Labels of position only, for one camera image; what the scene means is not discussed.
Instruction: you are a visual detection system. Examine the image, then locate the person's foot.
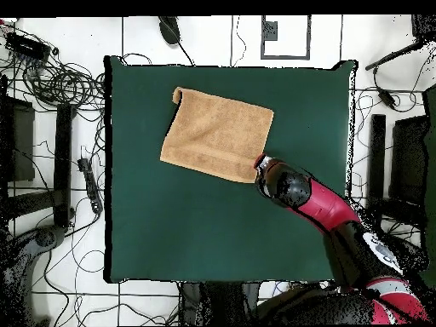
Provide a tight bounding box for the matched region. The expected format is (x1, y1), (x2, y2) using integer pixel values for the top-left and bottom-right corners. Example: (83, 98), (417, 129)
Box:
(158, 15), (182, 46)

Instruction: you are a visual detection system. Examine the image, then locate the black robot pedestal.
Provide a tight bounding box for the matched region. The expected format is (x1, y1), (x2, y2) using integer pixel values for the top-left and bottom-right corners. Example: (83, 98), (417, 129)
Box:
(178, 281), (261, 326)

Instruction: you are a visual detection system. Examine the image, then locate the coiled black cable bundle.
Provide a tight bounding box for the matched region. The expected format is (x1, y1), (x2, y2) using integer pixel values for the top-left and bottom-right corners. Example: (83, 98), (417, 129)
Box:
(20, 57), (106, 110)

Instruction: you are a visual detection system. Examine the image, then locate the dark green table cloth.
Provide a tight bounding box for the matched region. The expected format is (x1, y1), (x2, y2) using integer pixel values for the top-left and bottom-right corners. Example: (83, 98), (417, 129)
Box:
(103, 54), (359, 285)

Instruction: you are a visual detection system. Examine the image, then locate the black power adapter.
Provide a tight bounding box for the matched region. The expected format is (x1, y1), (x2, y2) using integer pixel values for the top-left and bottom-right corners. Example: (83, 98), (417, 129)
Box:
(376, 87), (398, 111)

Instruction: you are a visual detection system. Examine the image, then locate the tan terry towel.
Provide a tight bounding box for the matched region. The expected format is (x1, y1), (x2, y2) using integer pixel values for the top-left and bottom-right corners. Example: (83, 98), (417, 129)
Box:
(158, 86), (275, 184)

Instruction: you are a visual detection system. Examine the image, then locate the thin black cable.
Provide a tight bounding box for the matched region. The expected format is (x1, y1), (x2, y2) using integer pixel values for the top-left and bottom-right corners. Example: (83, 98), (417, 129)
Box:
(176, 40), (196, 66)

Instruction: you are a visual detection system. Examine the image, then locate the dark panel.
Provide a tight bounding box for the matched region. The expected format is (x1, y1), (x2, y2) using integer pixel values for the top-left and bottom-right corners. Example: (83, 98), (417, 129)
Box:
(0, 96), (36, 183)
(388, 115), (428, 207)

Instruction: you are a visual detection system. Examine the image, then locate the black tripod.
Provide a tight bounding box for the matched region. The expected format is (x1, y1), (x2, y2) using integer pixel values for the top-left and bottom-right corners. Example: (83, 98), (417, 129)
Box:
(364, 14), (436, 72)

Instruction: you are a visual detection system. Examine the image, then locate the grey square floor frame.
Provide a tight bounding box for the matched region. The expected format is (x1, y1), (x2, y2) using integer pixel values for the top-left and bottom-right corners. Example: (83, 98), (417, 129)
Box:
(260, 14), (312, 61)

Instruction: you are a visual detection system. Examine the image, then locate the black stand bar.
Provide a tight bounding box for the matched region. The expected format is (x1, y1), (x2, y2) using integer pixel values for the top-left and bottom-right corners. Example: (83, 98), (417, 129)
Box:
(52, 102), (77, 228)
(365, 113), (387, 205)

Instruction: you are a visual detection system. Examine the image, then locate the black power strip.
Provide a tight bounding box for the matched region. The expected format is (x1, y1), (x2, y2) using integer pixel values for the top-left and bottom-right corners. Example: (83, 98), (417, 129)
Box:
(77, 157), (104, 215)

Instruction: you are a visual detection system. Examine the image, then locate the black electronics box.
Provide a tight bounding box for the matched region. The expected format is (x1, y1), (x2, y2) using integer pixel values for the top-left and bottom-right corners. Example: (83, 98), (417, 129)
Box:
(4, 32), (52, 62)

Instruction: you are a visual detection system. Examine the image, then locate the green cloth beside table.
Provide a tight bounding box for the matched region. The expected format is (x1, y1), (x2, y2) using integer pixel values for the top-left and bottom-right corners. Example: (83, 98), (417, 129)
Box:
(404, 84), (436, 290)

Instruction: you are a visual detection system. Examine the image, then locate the dark grey square plate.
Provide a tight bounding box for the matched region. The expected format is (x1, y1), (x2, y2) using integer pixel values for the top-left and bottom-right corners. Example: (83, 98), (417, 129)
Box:
(261, 20), (278, 42)

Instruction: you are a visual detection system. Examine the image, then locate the grey stand base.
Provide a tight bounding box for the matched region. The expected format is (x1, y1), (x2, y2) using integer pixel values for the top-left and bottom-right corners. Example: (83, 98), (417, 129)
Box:
(0, 224), (67, 326)

